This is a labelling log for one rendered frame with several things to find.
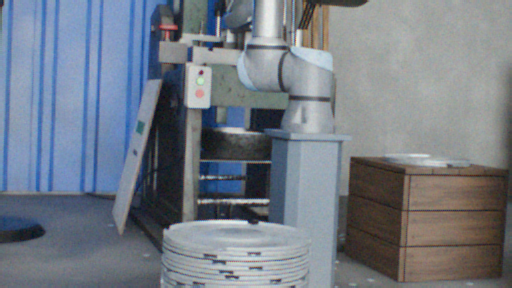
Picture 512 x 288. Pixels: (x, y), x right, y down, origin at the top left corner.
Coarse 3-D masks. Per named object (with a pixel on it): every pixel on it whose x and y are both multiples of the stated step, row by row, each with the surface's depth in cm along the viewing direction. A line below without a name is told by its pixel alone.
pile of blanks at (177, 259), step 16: (176, 256) 134; (192, 256) 133; (208, 256) 132; (224, 256) 130; (240, 256) 130; (256, 256) 131; (272, 256) 132; (288, 256) 135; (304, 256) 139; (176, 272) 137; (192, 272) 132; (208, 272) 131; (224, 272) 132; (240, 272) 130; (256, 272) 131; (272, 272) 132; (288, 272) 138; (304, 272) 140
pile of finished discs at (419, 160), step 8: (384, 160) 243; (392, 160) 238; (400, 160) 235; (408, 160) 233; (416, 160) 239; (424, 160) 240; (432, 160) 239; (440, 160) 241; (448, 160) 247; (456, 160) 249; (464, 160) 249
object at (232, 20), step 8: (232, 0) 243; (240, 0) 247; (248, 0) 254; (232, 8) 247; (240, 8) 252; (248, 8) 259; (224, 16) 249; (232, 16) 252; (240, 16) 258; (248, 16) 263; (232, 24) 258; (240, 24) 263
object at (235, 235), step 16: (176, 224) 150; (192, 224) 154; (208, 224) 155; (224, 224) 157; (240, 224) 158; (272, 224) 157; (176, 240) 134; (192, 240) 137; (208, 240) 138; (224, 240) 138; (240, 240) 138; (256, 240) 140; (272, 240) 142; (288, 240) 143
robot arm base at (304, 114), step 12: (288, 96) 201; (300, 96) 197; (312, 96) 196; (288, 108) 199; (300, 108) 196; (312, 108) 196; (324, 108) 198; (288, 120) 197; (300, 120) 197; (312, 120) 195; (324, 120) 197; (300, 132) 195; (312, 132) 195; (324, 132) 196
